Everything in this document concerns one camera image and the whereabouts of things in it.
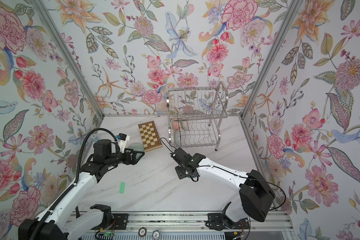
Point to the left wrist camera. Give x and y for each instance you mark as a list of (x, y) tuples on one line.
[(122, 140)]

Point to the wooden folded chessboard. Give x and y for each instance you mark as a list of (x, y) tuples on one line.
[(150, 136)]

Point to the small green plastic block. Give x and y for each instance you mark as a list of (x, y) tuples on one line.
[(122, 188)]

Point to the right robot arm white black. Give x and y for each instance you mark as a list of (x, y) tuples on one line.
[(255, 193)]

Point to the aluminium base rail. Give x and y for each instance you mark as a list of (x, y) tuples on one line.
[(203, 221)]

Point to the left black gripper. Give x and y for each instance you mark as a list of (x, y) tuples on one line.
[(133, 160)]

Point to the silver two-tier dish rack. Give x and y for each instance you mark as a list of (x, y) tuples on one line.
[(204, 108)]

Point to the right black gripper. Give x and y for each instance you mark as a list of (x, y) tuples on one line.
[(178, 169)]

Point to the pale green striped bowl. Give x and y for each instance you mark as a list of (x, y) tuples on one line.
[(137, 147)]

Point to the pink striped bowl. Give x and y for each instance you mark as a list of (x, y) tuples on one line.
[(184, 125)]

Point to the dark patterned plate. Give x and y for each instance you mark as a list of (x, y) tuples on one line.
[(177, 139)]

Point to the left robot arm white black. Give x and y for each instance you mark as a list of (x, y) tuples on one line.
[(52, 224)]

